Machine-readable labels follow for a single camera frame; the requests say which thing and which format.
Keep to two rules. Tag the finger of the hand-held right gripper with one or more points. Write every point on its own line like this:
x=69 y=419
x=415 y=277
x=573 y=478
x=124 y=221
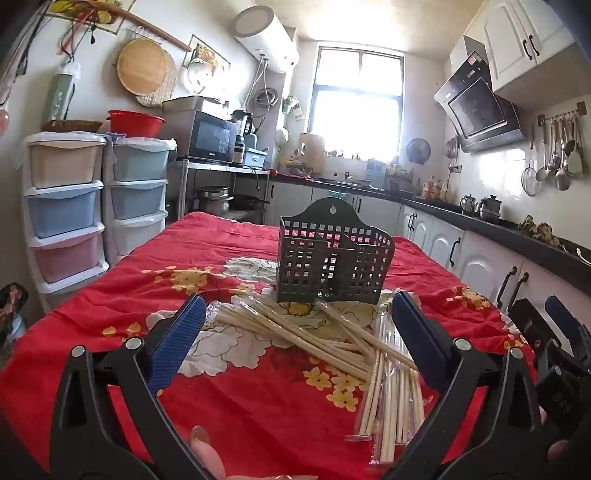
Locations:
x=561 y=318
x=528 y=323

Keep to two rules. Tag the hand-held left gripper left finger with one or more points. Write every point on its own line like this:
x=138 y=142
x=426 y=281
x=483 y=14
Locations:
x=178 y=341

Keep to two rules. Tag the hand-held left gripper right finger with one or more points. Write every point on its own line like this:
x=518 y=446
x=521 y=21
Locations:
x=420 y=341

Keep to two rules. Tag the clear plastic chopstick packet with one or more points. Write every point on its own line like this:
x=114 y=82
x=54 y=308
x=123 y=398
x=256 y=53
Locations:
x=392 y=406

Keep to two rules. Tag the bunch of wooden chopsticks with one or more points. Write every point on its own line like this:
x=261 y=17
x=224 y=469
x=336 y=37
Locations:
x=286 y=330

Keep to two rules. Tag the black plastic utensil basket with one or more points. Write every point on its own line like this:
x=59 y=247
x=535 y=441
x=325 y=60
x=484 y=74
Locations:
x=323 y=258

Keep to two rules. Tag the row of hanging kitchen utensils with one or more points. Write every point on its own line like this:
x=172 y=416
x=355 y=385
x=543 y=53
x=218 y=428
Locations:
x=561 y=157

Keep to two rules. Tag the person's right hand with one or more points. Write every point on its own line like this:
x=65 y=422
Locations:
x=558 y=448

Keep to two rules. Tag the person's left hand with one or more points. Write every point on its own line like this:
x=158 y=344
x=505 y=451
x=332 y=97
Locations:
x=207 y=454

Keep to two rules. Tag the white base cabinets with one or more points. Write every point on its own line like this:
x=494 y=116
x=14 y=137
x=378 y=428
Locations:
x=480 y=267

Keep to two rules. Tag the ginger roots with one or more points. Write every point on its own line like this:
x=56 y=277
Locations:
x=540 y=230

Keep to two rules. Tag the black kitchen countertop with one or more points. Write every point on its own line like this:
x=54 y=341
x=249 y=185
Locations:
x=508 y=230

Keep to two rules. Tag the red floral blanket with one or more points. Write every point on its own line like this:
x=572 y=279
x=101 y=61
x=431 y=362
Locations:
x=258 y=406

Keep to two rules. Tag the steel kettle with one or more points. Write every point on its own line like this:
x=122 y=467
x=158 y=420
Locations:
x=490 y=208
x=468 y=205

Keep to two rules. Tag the steel cooking pot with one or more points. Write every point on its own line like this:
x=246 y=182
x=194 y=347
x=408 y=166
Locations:
x=212 y=201

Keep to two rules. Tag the pastel drawer tower blue top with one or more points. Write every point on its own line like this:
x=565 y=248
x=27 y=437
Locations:
x=138 y=198

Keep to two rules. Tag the group of condiment bottles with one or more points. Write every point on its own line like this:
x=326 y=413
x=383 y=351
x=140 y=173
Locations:
x=434 y=189

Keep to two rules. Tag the black frying pan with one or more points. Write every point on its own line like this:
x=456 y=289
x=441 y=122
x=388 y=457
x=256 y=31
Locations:
x=249 y=201

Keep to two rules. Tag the floral patterned container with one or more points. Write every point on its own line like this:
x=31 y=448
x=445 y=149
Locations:
x=11 y=314

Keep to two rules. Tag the teal knife holder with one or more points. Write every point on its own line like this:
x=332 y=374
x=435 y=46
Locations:
x=376 y=173

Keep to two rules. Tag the metal shelf rack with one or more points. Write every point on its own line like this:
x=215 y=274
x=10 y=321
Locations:
x=221 y=168

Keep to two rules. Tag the pastel drawer tower beige top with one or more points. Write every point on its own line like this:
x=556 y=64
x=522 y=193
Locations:
x=62 y=203

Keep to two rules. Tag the small round fan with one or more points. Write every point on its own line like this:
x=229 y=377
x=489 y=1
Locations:
x=418 y=150

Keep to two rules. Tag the blue-grey plastic box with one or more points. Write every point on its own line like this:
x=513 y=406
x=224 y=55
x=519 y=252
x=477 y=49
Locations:
x=256 y=158

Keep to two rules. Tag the black microwave oven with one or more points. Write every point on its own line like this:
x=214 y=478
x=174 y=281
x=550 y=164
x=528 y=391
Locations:
x=212 y=138

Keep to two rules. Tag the black blender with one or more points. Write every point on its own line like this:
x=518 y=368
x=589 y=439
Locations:
x=242 y=134

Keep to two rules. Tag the black range hood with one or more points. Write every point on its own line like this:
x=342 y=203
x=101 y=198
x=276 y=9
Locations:
x=480 y=110

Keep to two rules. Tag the wooden cutting board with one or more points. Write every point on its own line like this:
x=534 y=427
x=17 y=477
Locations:
x=311 y=152

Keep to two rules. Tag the red plastic basin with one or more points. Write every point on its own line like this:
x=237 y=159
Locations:
x=136 y=124

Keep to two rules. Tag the grey cardboard box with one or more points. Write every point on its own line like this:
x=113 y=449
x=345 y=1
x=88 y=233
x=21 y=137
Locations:
x=189 y=104

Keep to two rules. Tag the brown wicker basket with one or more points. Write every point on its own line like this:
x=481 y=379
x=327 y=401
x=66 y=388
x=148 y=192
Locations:
x=71 y=126

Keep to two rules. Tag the kitchen window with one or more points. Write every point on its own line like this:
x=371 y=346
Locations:
x=355 y=101

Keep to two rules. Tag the woven straw mat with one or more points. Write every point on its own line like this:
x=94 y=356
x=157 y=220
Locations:
x=168 y=87

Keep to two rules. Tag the white plastic colander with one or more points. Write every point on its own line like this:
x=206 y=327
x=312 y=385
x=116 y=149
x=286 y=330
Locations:
x=198 y=76

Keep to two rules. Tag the green hanging bag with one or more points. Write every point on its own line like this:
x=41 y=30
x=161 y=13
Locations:
x=60 y=97

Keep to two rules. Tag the round bamboo tray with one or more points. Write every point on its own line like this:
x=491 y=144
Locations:
x=141 y=67

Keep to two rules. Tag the white upper cabinet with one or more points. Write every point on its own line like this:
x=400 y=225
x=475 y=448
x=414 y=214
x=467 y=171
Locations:
x=512 y=41

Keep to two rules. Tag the wooden rolling pin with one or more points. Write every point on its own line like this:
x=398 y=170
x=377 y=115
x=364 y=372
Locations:
x=157 y=30

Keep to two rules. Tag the white water heater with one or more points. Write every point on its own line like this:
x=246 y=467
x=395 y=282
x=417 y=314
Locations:
x=268 y=39

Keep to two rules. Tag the fruit wall picture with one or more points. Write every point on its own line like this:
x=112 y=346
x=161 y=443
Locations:
x=210 y=53

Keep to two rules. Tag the flower wall picture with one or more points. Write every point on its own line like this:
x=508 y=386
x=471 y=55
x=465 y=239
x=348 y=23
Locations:
x=83 y=11

